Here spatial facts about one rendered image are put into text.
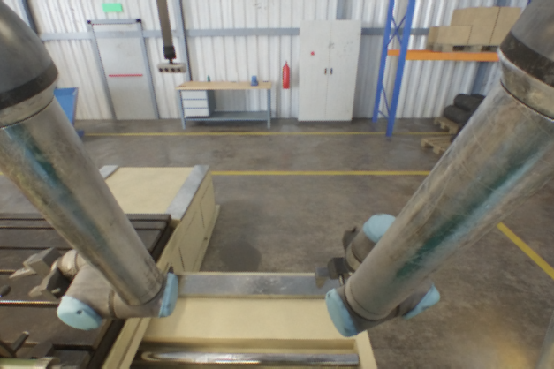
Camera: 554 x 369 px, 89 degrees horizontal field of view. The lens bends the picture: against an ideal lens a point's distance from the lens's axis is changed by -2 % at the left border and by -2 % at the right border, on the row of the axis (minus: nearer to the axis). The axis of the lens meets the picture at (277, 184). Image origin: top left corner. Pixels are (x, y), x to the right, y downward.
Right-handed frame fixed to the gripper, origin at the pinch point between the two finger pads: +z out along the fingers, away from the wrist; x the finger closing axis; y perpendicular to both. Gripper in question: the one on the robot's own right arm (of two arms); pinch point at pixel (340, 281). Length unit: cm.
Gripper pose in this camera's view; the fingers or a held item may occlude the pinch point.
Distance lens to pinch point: 97.4
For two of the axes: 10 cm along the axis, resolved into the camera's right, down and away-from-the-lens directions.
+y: 0.8, 7.8, -6.2
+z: -1.5, 6.2, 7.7
